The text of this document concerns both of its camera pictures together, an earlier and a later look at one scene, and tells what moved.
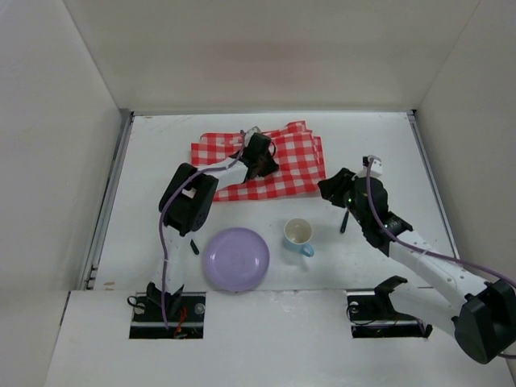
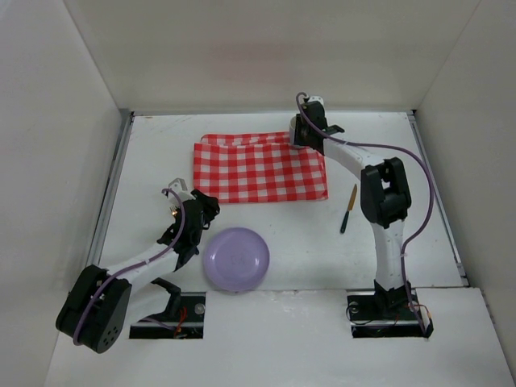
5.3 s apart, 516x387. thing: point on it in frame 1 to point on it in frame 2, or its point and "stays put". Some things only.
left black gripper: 260,162 to 207,203
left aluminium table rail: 88,279 stays put
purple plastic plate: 236,259 stays put
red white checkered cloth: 298,151 stays put
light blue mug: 297,235 to 293,131
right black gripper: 336,185 to 301,131
